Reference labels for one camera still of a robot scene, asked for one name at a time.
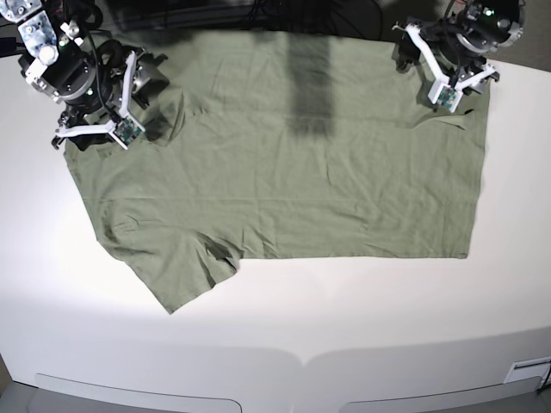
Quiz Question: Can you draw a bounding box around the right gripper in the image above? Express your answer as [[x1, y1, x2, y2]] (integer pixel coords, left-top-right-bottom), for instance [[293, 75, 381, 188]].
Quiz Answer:
[[59, 40, 169, 151]]

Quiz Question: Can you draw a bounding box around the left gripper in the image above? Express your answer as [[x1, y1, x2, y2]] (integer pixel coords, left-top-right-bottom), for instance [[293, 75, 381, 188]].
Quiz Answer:
[[424, 25, 493, 93]]

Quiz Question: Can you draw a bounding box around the olive green T-shirt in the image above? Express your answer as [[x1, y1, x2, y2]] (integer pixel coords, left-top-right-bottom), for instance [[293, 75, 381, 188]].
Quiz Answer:
[[65, 31, 489, 313]]

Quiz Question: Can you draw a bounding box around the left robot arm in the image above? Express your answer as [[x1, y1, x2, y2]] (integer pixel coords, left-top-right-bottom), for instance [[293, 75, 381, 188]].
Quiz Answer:
[[421, 0, 525, 87]]

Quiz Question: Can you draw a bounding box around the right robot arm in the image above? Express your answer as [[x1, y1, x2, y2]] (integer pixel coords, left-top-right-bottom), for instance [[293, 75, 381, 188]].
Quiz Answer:
[[1, 1, 425, 150]]

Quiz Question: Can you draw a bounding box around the white label sticker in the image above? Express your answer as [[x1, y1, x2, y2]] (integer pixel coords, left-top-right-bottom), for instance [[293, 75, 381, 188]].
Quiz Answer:
[[504, 358, 550, 384]]

